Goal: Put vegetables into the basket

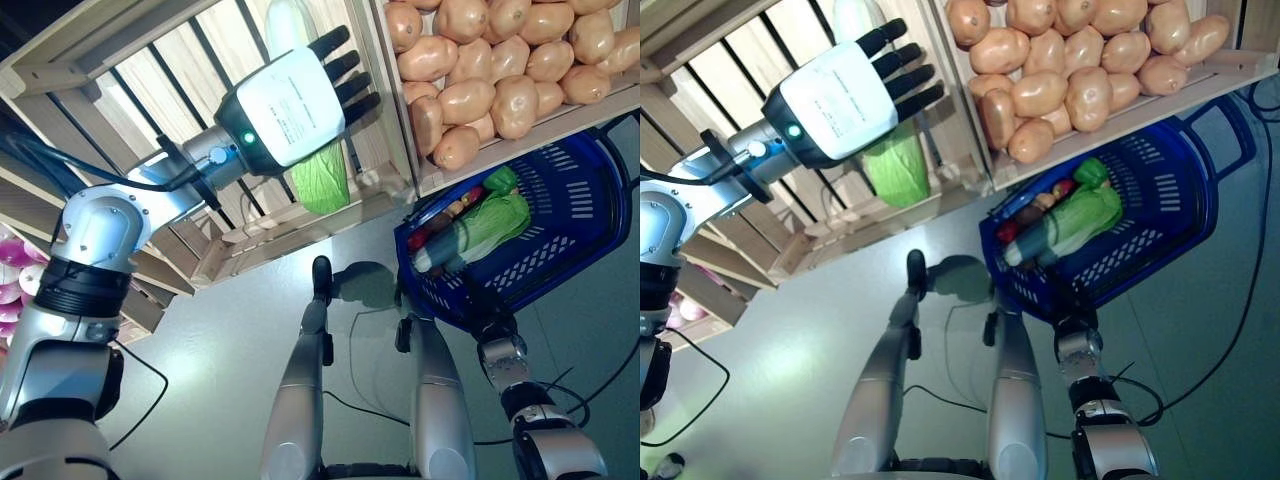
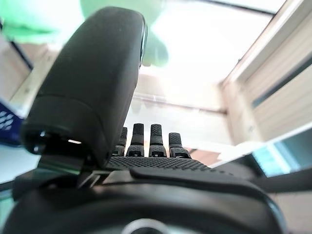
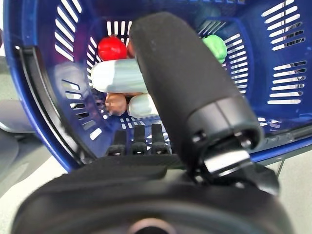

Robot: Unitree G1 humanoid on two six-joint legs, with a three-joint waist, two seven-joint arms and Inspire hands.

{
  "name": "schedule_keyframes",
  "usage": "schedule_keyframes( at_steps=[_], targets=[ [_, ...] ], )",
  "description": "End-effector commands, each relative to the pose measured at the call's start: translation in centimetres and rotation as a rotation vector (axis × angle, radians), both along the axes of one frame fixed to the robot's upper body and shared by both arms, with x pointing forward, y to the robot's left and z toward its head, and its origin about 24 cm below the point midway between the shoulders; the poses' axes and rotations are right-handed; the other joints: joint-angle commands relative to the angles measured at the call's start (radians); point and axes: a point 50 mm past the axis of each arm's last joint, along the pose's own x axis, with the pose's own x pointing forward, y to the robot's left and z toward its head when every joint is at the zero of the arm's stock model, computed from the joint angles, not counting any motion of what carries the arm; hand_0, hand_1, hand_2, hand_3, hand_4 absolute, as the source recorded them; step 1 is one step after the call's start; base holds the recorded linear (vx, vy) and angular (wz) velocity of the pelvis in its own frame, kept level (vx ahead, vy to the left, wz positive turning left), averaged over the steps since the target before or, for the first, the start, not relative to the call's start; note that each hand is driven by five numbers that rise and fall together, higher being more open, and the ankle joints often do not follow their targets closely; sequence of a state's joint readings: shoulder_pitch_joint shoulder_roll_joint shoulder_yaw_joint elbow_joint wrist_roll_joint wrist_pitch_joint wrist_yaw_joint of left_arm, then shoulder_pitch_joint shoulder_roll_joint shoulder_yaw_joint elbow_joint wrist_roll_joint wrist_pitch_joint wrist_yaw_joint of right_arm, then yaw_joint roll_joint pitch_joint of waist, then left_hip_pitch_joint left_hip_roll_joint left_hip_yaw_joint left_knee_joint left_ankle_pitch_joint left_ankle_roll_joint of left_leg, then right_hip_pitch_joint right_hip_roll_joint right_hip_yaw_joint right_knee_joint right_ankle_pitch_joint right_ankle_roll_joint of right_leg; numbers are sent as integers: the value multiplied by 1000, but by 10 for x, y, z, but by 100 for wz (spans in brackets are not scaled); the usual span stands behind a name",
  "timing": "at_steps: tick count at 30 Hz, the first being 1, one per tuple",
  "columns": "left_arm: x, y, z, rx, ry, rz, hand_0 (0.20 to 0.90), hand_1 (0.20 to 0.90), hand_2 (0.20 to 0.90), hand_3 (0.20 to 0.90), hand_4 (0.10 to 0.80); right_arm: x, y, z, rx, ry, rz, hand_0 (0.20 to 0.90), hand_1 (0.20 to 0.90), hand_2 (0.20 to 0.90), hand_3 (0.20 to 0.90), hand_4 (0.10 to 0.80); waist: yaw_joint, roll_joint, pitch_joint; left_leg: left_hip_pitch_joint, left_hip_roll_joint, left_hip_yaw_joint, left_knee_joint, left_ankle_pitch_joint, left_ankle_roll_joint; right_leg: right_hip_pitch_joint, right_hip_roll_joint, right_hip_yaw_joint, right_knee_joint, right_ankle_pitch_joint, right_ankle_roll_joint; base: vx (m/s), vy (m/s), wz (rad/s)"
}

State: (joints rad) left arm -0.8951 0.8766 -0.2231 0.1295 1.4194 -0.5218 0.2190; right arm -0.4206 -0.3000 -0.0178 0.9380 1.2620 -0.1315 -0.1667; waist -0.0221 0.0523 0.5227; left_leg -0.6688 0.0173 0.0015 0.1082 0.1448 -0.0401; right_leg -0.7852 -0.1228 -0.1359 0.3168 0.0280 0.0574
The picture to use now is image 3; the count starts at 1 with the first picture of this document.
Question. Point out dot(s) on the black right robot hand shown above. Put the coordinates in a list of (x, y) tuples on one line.
[(170, 195)]

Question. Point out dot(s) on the napa cabbage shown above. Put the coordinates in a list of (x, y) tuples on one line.
[(141, 106), (114, 75)]

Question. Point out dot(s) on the blue plastic shopping basket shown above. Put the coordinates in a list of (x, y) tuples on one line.
[(257, 73)]

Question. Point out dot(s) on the brown potato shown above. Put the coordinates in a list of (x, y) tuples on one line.
[(115, 103)]

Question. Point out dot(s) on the green bell pepper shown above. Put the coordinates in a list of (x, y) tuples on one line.
[(215, 47)]

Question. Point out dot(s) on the red bell pepper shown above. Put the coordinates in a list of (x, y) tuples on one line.
[(112, 48)]

